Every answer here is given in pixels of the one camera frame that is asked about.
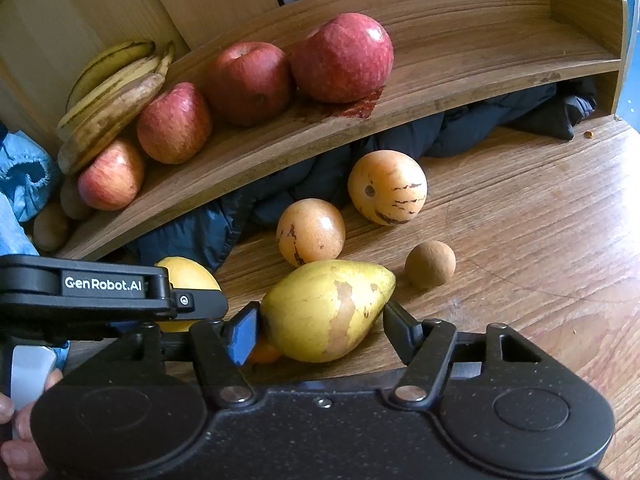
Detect yellow-green pear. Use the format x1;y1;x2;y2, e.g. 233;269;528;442
260;260;397;364

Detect dark blue jacket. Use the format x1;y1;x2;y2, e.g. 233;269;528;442
125;77;598;273

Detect small brown round fruit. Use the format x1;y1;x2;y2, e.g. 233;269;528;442
404;240;457;290

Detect yellow lemon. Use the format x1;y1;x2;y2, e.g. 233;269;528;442
154;256;222;333

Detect curved wooden shelf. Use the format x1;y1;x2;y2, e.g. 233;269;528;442
55;0;629;261

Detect small crumpled blue cloth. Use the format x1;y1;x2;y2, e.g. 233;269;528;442
0;130;63;223

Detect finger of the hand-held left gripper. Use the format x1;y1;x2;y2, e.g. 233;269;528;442
170;287;229;322

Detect small orange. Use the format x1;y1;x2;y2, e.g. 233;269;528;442
248;332;282;365

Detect large striped pepino melon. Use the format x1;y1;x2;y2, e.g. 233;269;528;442
347;150;428;226

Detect person's left hand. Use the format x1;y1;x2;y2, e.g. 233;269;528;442
0;369;64;480

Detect small striped pepino melon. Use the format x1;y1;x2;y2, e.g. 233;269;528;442
276;198;347;268

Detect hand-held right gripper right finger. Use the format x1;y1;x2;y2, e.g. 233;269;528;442
382;301;546;408

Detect red apple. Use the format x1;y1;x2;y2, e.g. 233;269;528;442
77;138;146;211
136;82;213;165
290;12;395;104
206;41;295;128

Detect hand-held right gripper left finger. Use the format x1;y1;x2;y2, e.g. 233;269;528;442
95;301;261;408

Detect banana bunch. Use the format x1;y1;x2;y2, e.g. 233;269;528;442
55;39;177;176

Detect wooden board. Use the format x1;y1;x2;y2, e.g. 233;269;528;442
0;0;281;146

